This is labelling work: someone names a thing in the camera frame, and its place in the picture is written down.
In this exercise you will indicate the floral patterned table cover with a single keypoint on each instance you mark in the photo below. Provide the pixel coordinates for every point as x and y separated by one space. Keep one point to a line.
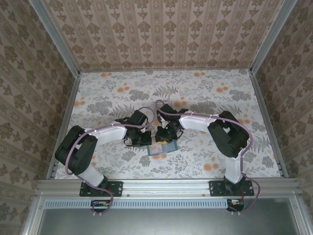
122 166

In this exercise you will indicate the grey metal panel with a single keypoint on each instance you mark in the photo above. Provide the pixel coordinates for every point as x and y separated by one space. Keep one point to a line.
159 222

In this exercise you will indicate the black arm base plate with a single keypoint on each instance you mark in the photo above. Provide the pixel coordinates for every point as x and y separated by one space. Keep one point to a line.
216 188
115 188

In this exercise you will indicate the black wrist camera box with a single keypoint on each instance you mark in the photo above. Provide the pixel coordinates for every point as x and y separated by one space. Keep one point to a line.
167 110
139 117

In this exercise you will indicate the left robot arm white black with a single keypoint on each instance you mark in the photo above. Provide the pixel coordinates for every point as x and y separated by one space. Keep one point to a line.
110 131

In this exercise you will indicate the aluminium side rail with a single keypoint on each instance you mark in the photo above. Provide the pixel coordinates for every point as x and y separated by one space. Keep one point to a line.
269 122
64 122

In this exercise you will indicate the aluminium corner post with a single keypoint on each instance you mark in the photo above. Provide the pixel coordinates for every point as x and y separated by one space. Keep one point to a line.
56 41
271 36

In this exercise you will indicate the aluminium front frame rail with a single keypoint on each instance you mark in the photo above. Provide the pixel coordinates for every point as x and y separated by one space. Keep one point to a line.
166 187

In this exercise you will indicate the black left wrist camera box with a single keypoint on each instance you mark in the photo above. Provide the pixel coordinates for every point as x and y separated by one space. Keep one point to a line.
139 117

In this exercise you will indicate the teal leather card holder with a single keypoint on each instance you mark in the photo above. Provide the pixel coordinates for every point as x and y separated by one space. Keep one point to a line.
170 148

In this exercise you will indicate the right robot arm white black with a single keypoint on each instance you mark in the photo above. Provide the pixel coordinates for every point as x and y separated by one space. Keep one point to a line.
193 122

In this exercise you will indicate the black wiring connector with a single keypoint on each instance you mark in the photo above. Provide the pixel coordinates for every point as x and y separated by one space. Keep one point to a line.
100 204
236 204

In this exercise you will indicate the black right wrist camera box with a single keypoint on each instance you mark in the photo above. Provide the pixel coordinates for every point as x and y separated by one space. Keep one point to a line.
167 110

